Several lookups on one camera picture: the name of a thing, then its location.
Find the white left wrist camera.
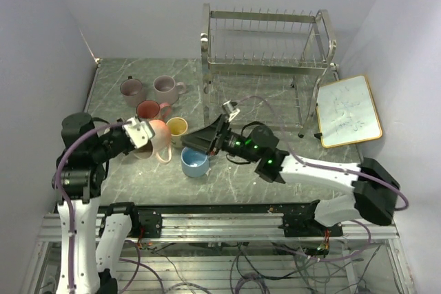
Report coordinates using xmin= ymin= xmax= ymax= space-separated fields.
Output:
xmin=122 ymin=117 xmax=155 ymax=149

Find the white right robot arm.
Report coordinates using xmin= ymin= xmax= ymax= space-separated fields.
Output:
xmin=181 ymin=115 xmax=400 ymax=236

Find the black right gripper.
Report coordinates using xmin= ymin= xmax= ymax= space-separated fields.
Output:
xmin=181 ymin=114 xmax=260 ymax=164

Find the cream yellow mug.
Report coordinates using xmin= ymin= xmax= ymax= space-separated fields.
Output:
xmin=166 ymin=117 xmax=188 ymax=148

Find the metal two-tier dish rack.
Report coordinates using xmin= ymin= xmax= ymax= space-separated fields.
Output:
xmin=200 ymin=3 xmax=337 ymax=138

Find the whiteboard with yellow frame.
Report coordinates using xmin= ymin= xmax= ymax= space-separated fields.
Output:
xmin=316 ymin=75 xmax=382 ymax=148

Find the orange white mug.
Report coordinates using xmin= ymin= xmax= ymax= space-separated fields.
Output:
xmin=133 ymin=120 xmax=172 ymax=165

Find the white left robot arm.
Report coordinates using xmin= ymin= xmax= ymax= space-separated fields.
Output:
xmin=53 ymin=112 xmax=153 ymax=293

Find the blue mug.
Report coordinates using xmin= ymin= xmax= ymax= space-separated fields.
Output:
xmin=181 ymin=147 xmax=209 ymax=178

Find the light purple mug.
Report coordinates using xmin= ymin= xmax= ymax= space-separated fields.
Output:
xmin=153 ymin=75 xmax=187 ymax=105

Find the aluminium mounting rail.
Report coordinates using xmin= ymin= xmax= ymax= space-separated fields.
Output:
xmin=37 ymin=213 xmax=399 ymax=242

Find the red mug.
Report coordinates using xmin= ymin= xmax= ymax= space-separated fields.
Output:
xmin=136 ymin=100 xmax=172 ymax=121

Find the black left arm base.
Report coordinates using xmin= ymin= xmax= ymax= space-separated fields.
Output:
xmin=102 ymin=202 xmax=163 ymax=238

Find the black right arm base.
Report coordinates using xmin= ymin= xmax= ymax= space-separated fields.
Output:
xmin=274 ymin=200 xmax=343 ymax=238

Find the dark mauve mug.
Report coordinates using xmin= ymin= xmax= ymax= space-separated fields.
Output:
xmin=120 ymin=76 xmax=146 ymax=107

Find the wire shelf with cables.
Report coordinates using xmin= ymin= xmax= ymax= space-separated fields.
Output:
xmin=20 ymin=238 xmax=414 ymax=294

